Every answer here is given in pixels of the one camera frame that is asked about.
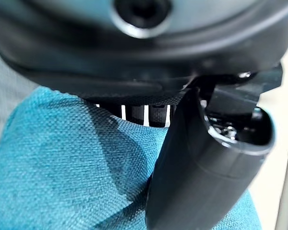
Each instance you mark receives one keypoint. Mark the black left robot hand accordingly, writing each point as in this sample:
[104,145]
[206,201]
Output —
[139,52]

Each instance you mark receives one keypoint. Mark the teal woven fabric cushion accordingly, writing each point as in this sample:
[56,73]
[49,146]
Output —
[62,163]

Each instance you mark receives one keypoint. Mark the grey fabric sofa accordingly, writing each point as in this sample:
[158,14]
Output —
[4,95]

